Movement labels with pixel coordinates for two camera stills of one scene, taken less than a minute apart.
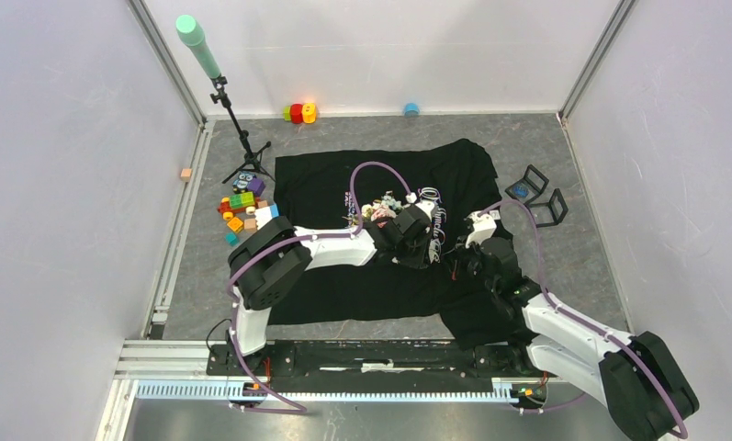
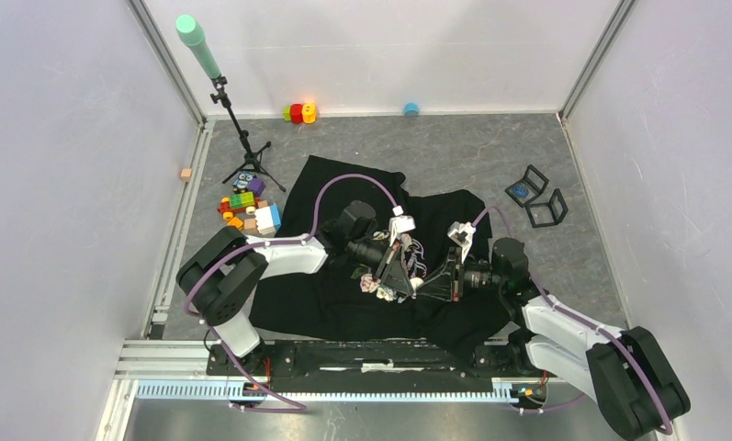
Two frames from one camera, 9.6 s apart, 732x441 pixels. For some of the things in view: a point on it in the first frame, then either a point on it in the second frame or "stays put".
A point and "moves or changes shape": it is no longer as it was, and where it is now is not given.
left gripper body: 412,254 -> 395,247
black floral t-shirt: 346,191 moves or changes shape
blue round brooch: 521,191 stays put
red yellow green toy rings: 298,113 stays put
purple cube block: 256,185 stays put
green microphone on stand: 191,28 stays put
